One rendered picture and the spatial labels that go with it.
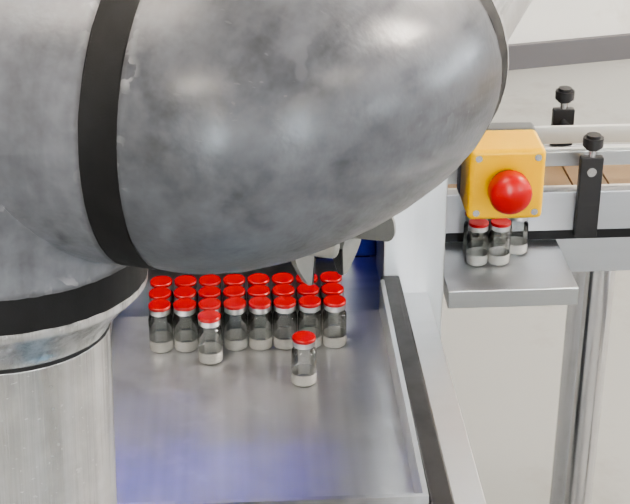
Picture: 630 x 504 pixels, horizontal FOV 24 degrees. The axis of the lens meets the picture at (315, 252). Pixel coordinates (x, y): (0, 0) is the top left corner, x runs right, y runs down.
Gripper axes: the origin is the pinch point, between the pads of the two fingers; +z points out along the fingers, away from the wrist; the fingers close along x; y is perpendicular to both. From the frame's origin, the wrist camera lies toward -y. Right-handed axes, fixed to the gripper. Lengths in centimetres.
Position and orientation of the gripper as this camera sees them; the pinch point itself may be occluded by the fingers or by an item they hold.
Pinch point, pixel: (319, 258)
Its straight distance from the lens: 109.5
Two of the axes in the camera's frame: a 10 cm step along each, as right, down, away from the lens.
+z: -0.2, 9.1, 4.1
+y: 6.1, 3.4, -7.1
